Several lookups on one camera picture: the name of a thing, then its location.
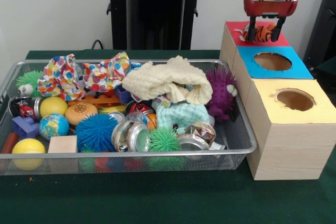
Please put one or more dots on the polka dot cloth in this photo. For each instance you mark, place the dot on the polka dot cloth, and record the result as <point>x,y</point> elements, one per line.
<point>105,73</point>
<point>60,77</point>

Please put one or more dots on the purple spiky toy creature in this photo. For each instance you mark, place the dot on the purple spiky toy creature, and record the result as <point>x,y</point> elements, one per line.
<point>219,93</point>

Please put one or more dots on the wooden box with three holes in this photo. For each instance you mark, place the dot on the wooden box with three holes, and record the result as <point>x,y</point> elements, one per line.
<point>288,150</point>

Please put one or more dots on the dark green tablecloth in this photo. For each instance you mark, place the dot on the dark green tablecloth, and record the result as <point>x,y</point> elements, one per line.
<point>157,200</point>
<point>328,70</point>

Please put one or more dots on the yellow ball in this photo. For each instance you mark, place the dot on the yellow ball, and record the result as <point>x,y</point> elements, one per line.
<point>28,146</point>

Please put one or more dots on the small tiger plush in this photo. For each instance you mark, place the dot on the small tiger plush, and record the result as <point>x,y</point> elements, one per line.
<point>263,35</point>

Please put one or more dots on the crushed silver drink can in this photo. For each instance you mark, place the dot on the crushed silver drink can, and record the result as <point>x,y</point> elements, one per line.
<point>195,136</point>
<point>134,137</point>

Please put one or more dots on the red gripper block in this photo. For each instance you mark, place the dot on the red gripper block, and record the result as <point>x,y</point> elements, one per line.
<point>270,7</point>

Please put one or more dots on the large blue spiky ball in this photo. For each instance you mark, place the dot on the large blue spiky ball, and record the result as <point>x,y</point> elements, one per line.
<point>95,133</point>

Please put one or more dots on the cream knitted cloth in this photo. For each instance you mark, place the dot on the cream knitted cloth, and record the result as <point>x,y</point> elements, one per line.
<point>157,77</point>

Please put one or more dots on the mint knitted cloth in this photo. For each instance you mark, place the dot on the mint knitted cloth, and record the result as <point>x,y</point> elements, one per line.
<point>183,115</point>

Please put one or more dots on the black upright panel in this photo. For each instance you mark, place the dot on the black upright panel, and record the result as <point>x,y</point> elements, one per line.
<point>323,24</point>

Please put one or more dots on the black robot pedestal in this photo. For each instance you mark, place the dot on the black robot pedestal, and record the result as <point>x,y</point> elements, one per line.
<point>157,19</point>

